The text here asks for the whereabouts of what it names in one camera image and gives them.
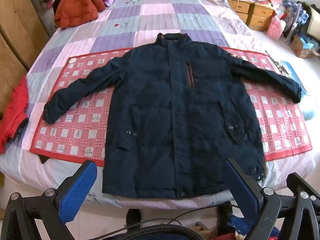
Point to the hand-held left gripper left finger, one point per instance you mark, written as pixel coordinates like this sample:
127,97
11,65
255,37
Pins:
75,192

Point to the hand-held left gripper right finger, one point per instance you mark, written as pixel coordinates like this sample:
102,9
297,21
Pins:
241,192

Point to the navy padded jacket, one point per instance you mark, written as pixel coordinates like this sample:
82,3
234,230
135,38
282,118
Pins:
162,105

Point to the pile of colourful clothes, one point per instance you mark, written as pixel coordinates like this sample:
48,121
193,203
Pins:
292,12

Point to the person's right shoe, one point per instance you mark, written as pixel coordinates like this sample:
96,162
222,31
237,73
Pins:
225,213

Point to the person's shoe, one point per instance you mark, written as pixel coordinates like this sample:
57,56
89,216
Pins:
133,220
225,213

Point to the blue knit cloth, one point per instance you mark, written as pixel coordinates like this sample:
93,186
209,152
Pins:
240,225

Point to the person's left shoe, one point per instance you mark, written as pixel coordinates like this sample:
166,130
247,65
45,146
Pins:
133,220

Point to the red checked mat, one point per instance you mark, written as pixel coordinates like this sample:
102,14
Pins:
82,120

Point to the red garment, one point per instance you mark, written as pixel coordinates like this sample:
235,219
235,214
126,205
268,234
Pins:
12,115

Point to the blue plastic sheet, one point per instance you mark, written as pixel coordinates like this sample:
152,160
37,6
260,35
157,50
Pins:
290,70

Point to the open cardboard box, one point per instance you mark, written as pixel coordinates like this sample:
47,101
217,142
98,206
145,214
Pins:
297,45

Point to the pink patterned bag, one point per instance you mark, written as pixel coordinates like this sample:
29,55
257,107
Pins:
273,28

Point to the wooden nightstand with drawers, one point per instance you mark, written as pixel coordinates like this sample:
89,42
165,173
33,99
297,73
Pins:
260,15

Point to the wooden wardrobe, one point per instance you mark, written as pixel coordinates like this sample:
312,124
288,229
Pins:
17,17

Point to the orange puffer jacket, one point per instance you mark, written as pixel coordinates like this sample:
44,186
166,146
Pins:
75,7

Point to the beige bin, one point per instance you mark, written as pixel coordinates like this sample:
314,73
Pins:
313,20

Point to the red gift box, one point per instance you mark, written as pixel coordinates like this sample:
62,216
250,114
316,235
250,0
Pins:
274,0

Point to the bed with patchwork quilt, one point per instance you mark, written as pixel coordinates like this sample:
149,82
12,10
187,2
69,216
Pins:
155,12

